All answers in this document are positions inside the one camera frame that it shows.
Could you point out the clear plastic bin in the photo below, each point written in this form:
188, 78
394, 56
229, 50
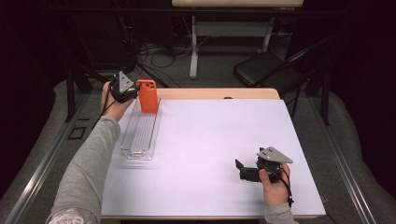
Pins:
141, 137

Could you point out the orange phone case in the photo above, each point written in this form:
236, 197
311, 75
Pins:
148, 98

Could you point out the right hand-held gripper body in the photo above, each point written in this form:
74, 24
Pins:
271, 161

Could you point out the white table mat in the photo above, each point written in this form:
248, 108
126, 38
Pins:
205, 149

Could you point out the white-legged desk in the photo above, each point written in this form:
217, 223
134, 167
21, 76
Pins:
230, 28

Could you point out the person's left hand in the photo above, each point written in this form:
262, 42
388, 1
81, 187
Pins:
113, 109

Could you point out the person's right hand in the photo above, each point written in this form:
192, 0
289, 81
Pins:
275, 189

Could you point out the metal floor rail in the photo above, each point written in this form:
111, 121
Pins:
40, 168
345, 168

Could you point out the black folding chair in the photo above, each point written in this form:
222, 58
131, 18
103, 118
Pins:
264, 70

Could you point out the black metal stand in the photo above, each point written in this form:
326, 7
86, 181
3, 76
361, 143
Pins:
74, 81

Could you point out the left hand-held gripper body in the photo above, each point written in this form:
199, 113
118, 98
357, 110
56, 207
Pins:
123, 88

